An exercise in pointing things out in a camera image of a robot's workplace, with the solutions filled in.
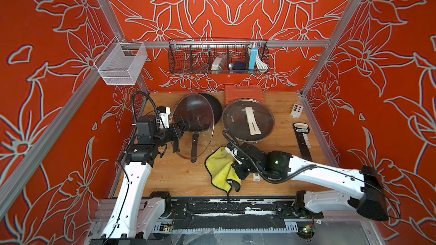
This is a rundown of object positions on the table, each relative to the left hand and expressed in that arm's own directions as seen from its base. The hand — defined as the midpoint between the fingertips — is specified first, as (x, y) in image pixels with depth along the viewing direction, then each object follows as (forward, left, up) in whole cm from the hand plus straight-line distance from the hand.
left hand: (184, 124), depth 73 cm
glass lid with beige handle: (+13, -31, -12) cm, 36 cm away
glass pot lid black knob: (+7, -7, -26) cm, 28 cm away
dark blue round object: (+40, -25, +2) cm, 47 cm away
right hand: (-13, -21, -12) cm, 27 cm away
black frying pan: (+16, -4, -10) cm, 19 cm away
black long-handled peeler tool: (+16, -64, -24) cm, 70 cm away
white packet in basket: (+37, -12, +6) cm, 40 cm away
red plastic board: (+43, -23, -20) cm, 52 cm away
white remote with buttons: (+31, -64, -22) cm, 74 cm away
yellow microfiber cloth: (-7, -16, -23) cm, 29 cm away
